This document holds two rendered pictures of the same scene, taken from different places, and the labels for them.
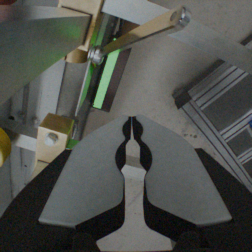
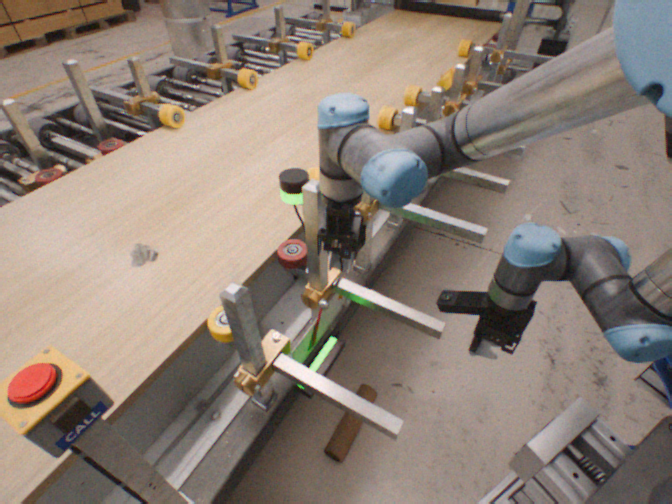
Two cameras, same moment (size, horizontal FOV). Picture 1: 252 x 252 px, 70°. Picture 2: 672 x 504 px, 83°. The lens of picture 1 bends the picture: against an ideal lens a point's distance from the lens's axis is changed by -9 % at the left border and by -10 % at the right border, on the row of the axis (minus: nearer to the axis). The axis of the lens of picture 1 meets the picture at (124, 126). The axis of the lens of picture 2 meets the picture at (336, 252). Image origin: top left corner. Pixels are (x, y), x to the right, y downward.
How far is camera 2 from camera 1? 0.77 m
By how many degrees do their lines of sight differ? 76
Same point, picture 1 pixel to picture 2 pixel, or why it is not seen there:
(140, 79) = not seen: outside the picture
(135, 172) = (329, 386)
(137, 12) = (349, 286)
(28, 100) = (223, 391)
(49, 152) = (267, 349)
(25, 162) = not seen: hidden behind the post
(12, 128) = not seen: hidden behind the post
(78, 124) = (275, 401)
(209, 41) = (385, 302)
